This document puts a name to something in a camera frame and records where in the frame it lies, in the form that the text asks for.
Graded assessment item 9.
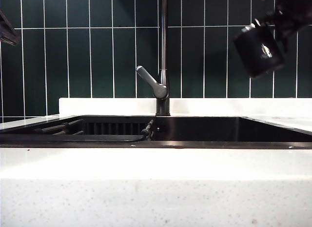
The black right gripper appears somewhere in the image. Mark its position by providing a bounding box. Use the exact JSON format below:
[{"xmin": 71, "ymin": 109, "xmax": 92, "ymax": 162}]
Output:
[{"xmin": 265, "ymin": 8, "xmax": 297, "ymax": 53}]

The black mug with steel rim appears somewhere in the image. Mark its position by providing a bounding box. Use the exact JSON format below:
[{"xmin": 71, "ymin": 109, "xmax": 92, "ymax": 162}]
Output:
[{"xmin": 233, "ymin": 19, "xmax": 286, "ymax": 79}]

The dark metal kitchen faucet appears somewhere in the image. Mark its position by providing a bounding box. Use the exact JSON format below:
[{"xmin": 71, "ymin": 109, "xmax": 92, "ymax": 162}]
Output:
[{"xmin": 136, "ymin": 0, "xmax": 170, "ymax": 117}]

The black steel kitchen sink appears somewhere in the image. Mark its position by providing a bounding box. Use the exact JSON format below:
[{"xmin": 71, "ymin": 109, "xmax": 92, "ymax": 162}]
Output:
[{"xmin": 0, "ymin": 114, "xmax": 312, "ymax": 149}]

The black slotted drain basket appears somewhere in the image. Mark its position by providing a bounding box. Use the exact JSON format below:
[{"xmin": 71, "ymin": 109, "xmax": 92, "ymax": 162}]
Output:
[{"xmin": 81, "ymin": 121, "xmax": 148, "ymax": 135}]

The black roll-up drying rack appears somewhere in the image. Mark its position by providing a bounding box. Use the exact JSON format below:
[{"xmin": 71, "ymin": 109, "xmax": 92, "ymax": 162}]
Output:
[{"xmin": 0, "ymin": 118, "xmax": 155, "ymax": 143}]

